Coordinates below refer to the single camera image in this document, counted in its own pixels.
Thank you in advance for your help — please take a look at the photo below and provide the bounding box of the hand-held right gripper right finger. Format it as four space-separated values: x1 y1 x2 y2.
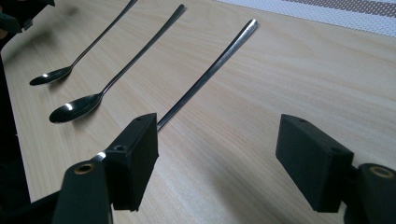
275 113 355 214

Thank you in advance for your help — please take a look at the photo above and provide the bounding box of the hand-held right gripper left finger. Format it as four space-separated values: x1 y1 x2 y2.
104 112 160 213

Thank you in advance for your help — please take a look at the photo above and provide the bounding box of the long-handled steel spoon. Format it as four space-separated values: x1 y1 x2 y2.
92 19 260 163
49 3 187 124
29 0 138 87

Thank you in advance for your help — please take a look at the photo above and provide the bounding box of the white perforated mat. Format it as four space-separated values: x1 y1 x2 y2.
215 0 396 38

